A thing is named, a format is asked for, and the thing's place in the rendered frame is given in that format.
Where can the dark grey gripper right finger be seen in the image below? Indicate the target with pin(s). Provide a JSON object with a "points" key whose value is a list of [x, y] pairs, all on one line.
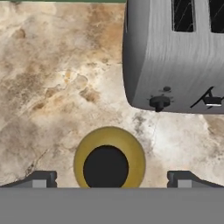
{"points": [[183, 178]]}

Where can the grey metal toaster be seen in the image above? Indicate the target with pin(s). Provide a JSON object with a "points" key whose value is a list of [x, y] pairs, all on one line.
{"points": [[175, 64]]}

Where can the yellow bottle with black cap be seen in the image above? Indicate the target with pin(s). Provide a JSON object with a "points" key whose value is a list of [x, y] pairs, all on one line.
{"points": [[108, 145]]}

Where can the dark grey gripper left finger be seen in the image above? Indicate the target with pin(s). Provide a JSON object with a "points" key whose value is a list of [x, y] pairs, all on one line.
{"points": [[40, 178]]}

